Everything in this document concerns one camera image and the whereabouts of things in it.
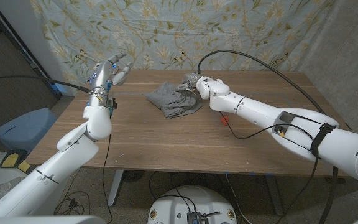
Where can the white table leg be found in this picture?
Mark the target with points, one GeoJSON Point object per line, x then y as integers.
{"type": "Point", "coordinates": [116, 186]}

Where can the floral print backdrop cloth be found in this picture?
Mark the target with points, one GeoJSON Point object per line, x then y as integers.
{"type": "Point", "coordinates": [166, 31]}

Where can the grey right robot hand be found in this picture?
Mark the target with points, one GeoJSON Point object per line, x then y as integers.
{"type": "Point", "coordinates": [190, 81]}

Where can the grey electronics module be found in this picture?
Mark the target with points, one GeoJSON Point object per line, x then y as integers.
{"type": "Point", "coordinates": [194, 217]}

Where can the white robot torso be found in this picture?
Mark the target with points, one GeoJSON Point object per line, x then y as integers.
{"type": "Point", "coordinates": [42, 220]}

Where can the grey shorts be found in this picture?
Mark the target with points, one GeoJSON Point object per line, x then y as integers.
{"type": "Point", "coordinates": [174, 101]}

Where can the perforated partition panel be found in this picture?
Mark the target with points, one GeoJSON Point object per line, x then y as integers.
{"type": "Point", "coordinates": [5, 56]}

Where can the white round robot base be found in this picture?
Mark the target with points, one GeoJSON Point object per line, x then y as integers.
{"type": "Point", "coordinates": [172, 205]}

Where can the white power strip box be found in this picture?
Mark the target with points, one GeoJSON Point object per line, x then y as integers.
{"type": "Point", "coordinates": [95, 66]}

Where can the small blue box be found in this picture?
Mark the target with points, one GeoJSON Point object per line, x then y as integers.
{"type": "Point", "coordinates": [61, 89]}

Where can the red block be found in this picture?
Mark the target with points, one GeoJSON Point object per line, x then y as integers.
{"type": "Point", "coordinates": [225, 121]}

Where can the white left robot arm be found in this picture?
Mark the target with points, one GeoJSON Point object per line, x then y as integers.
{"type": "Point", "coordinates": [57, 168]}

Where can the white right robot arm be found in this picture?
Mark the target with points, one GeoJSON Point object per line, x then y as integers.
{"type": "Point", "coordinates": [291, 121]}

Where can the black round fan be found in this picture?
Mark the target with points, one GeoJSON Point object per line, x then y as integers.
{"type": "Point", "coordinates": [133, 176]}

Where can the grey table leg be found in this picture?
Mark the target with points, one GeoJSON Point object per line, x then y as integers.
{"type": "Point", "coordinates": [274, 196]}

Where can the yellow and black pedal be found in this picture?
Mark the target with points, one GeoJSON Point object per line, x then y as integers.
{"type": "Point", "coordinates": [11, 159]}

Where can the grey sneaker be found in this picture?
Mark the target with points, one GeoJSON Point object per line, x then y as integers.
{"type": "Point", "coordinates": [2, 189]}

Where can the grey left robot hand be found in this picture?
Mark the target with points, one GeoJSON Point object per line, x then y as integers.
{"type": "Point", "coordinates": [104, 74]}

